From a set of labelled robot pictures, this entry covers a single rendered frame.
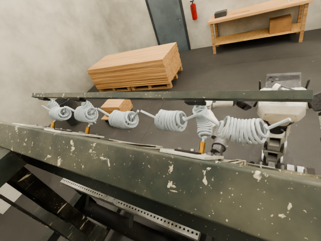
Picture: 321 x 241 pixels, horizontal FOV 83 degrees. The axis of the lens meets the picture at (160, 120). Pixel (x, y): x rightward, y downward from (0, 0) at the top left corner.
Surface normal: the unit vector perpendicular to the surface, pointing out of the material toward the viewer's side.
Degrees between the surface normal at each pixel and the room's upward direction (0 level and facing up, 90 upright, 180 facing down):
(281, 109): 68
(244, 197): 39
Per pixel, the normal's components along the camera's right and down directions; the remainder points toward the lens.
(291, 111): -0.50, 0.32
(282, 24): -0.37, 0.66
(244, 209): -0.49, -0.17
